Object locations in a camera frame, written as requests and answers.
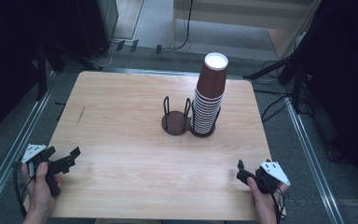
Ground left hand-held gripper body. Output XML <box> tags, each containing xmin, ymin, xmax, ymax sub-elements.
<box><xmin>21</xmin><ymin>143</ymin><xmax>76</xmax><ymax>198</ymax></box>

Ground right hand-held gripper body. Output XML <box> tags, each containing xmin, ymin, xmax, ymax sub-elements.
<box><xmin>236</xmin><ymin>161</ymin><xmax>292</xmax><ymax>194</ymax></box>

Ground dark brown cup holder rack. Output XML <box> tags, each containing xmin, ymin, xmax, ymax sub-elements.
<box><xmin>161</xmin><ymin>95</ymin><xmax>222</xmax><ymax>138</ymax></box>

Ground single brown paper cup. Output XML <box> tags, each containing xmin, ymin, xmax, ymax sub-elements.
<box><xmin>196</xmin><ymin>51</ymin><xmax>229</xmax><ymax>100</ymax></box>

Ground person's right hand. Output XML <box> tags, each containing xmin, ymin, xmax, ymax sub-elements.
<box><xmin>246</xmin><ymin>176</ymin><xmax>290</xmax><ymax>217</ymax></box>

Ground person's left hand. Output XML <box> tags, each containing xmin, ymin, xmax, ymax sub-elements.
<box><xmin>21</xmin><ymin>161</ymin><xmax>63</xmax><ymax>217</ymax></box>

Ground black metal stand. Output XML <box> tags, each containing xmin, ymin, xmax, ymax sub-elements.
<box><xmin>36</xmin><ymin>40</ymin><xmax>67</xmax><ymax>101</ymax></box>

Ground black tripod stand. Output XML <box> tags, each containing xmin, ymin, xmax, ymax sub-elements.
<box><xmin>242</xmin><ymin>46</ymin><xmax>312</xmax><ymax>114</ymax></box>

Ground dark cabinet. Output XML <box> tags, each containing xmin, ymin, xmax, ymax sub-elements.
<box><xmin>76</xmin><ymin>0</ymin><xmax>119</xmax><ymax>59</ymax></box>

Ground light wooden furniture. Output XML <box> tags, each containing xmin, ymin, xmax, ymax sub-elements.
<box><xmin>172</xmin><ymin>0</ymin><xmax>322</xmax><ymax>60</ymax></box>

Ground aluminium floor rail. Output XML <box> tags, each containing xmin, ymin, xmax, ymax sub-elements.
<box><xmin>0</xmin><ymin>69</ymin><xmax>57</xmax><ymax>207</ymax></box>
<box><xmin>283</xmin><ymin>96</ymin><xmax>347</xmax><ymax>224</ymax></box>

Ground right hand-held gripper cable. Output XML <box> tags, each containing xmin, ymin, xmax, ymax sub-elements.
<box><xmin>268</xmin><ymin>183</ymin><xmax>287</xmax><ymax>224</ymax></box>

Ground hand-held gripper cable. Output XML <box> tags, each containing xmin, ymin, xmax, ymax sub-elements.
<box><xmin>268</xmin><ymin>183</ymin><xmax>287</xmax><ymax>224</ymax></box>
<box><xmin>13</xmin><ymin>161</ymin><xmax>30</xmax><ymax>218</ymax></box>

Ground left hand-held gripper cable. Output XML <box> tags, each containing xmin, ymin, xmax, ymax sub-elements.
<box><xmin>13</xmin><ymin>161</ymin><xmax>30</xmax><ymax>218</ymax></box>

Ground black floor cables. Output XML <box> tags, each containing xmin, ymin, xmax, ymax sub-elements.
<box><xmin>260</xmin><ymin>90</ymin><xmax>294</xmax><ymax>123</ymax></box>

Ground white cable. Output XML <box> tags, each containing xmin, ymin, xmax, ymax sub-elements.
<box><xmin>89</xmin><ymin>43</ymin><xmax>119</xmax><ymax>68</ymax></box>

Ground black hanging cable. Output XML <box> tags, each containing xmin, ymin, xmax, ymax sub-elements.
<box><xmin>170</xmin><ymin>0</ymin><xmax>194</xmax><ymax>51</ymax></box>

